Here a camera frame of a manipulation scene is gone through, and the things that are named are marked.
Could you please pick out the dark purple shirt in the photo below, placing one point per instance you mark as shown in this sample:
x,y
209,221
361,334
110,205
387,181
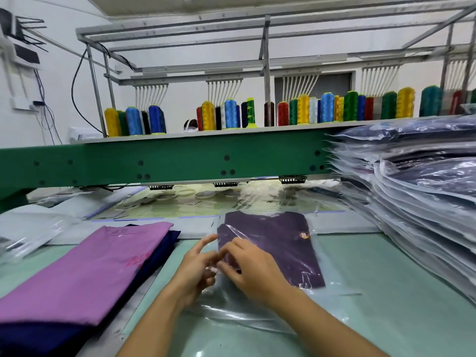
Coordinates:
x,y
286,241

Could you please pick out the person's right forearm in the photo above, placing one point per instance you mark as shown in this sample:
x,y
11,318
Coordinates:
x,y
331,327

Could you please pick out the person's left forearm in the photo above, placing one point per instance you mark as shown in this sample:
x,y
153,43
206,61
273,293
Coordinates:
x,y
160,327

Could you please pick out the person's right hand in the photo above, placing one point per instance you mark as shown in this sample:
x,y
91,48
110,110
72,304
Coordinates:
x,y
256,273

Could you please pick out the person's left hand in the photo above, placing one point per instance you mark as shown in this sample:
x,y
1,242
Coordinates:
x,y
193,270

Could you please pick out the pink shirt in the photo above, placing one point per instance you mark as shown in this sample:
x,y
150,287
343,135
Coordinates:
x,y
74,271

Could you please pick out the crumpled clear plastic film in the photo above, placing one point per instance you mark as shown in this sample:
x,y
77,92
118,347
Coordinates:
x,y
30,232

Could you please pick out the row of coloured thread spools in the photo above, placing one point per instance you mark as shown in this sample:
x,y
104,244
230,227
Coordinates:
x,y
312,109

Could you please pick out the wall router with antennas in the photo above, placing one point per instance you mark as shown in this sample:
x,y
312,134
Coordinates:
x,y
22,48

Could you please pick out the white box device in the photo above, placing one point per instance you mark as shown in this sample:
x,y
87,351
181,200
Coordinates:
x,y
85,134

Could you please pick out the stack of bagged garments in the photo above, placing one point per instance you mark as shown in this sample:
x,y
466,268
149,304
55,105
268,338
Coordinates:
x,y
409,145

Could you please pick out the grey metal thread rack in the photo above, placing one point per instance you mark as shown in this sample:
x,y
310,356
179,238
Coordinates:
x,y
265,48

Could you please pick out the green machine beam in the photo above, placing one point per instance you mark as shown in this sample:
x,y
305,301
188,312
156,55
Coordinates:
x,y
171,156

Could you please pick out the white wall socket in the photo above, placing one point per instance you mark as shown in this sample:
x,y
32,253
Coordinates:
x,y
26,104

